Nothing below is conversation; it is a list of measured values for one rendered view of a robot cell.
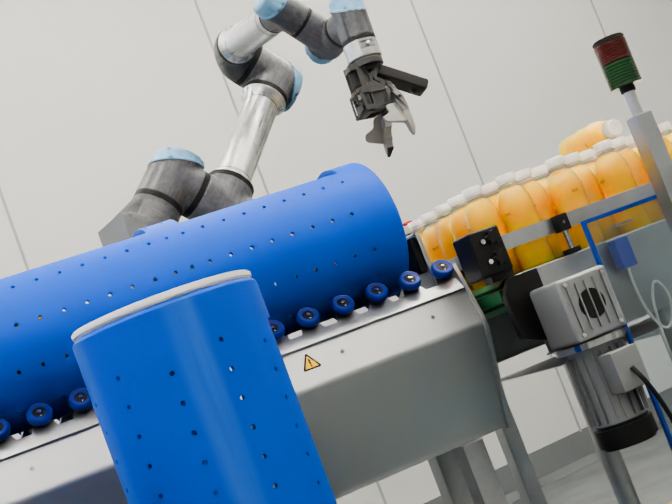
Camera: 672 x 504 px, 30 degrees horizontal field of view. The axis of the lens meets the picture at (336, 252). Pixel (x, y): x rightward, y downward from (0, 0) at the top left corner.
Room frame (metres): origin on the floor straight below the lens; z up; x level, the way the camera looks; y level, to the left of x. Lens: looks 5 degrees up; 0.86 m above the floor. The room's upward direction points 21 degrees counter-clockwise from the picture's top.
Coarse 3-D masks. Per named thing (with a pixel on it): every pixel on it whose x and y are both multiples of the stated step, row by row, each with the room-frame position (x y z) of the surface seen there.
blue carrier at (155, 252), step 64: (320, 192) 2.40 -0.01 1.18; (384, 192) 2.42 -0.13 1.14; (128, 256) 2.24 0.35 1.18; (192, 256) 2.26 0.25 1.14; (256, 256) 2.30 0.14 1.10; (320, 256) 2.35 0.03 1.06; (384, 256) 2.41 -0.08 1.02; (0, 320) 2.13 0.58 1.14; (64, 320) 2.16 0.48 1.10; (320, 320) 2.45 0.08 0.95; (0, 384) 2.12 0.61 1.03; (64, 384) 2.18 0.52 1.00
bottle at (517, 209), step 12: (504, 192) 2.48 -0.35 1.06; (516, 192) 2.47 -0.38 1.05; (504, 204) 2.48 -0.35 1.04; (516, 204) 2.46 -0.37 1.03; (528, 204) 2.47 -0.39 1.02; (504, 216) 2.48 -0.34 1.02; (516, 216) 2.47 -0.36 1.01; (528, 216) 2.47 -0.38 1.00; (516, 228) 2.47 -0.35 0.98; (540, 240) 2.47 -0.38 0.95; (516, 252) 2.50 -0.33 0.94; (528, 252) 2.47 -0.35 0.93; (540, 252) 2.47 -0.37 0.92; (552, 252) 2.48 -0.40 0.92; (528, 264) 2.47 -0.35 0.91; (540, 264) 2.47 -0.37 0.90
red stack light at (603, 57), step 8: (616, 40) 2.36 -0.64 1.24; (624, 40) 2.37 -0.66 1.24; (600, 48) 2.37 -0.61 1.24; (608, 48) 2.36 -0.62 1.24; (616, 48) 2.36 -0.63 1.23; (624, 48) 2.36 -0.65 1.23; (600, 56) 2.37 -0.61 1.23; (608, 56) 2.36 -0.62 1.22; (616, 56) 2.36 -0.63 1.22; (624, 56) 2.36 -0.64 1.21; (600, 64) 2.38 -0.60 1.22
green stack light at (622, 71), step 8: (632, 56) 2.37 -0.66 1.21; (608, 64) 2.36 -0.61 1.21; (616, 64) 2.36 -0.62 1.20; (624, 64) 2.36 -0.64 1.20; (632, 64) 2.36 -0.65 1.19; (608, 72) 2.37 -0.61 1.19; (616, 72) 2.36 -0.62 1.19; (624, 72) 2.36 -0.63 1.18; (632, 72) 2.36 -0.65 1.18; (608, 80) 2.38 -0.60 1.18; (616, 80) 2.36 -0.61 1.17; (624, 80) 2.36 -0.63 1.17; (632, 80) 2.36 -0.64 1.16; (640, 80) 2.38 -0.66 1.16; (616, 88) 2.37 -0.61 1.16
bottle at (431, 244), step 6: (426, 222) 2.69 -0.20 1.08; (432, 222) 2.68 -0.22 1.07; (426, 228) 2.69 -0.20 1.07; (432, 228) 2.68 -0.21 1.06; (426, 234) 2.69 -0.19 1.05; (432, 234) 2.68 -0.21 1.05; (426, 240) 2.69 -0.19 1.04; (432, 240) 2.67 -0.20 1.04; (426, 246) 2.69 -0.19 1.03; (432, 246) 2.68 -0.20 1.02; (438, 246) 2.67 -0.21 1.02; (432, 252) 2.68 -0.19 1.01; (438, 252) 2.67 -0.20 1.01; (432, 258) 2.69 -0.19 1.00; (438, 258) 2.68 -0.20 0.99; (444, 258) 2.67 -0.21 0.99
